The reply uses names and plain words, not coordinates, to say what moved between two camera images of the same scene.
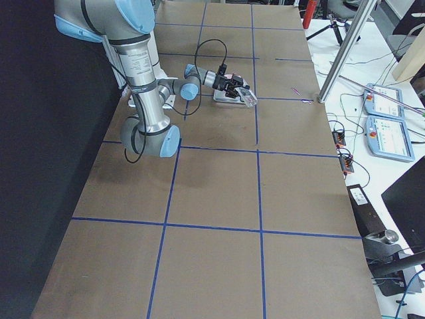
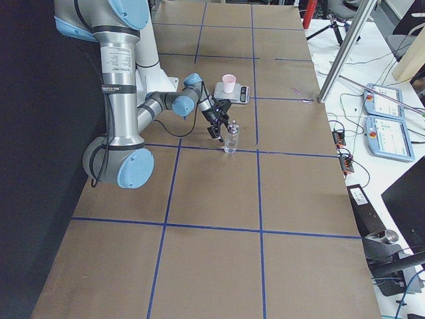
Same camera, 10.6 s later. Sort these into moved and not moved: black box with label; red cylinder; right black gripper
Moved: right black gripper
Not moved: black box with label; red cylinder
